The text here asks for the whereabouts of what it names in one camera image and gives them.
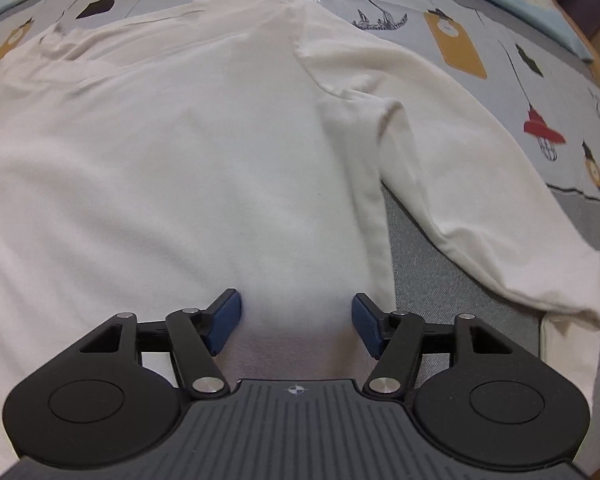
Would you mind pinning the light blue blanket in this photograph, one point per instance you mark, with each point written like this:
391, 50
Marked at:
520, 0

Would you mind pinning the printed grey bed sheet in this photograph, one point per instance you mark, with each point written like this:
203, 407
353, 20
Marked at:
480, 45

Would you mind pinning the white long-sleeved shirt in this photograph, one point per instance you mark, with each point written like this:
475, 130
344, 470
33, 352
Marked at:
180, 185

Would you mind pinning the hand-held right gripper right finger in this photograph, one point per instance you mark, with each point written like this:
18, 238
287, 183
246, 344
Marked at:
366, 325

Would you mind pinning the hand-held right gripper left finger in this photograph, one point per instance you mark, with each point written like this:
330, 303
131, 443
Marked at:
226, 321

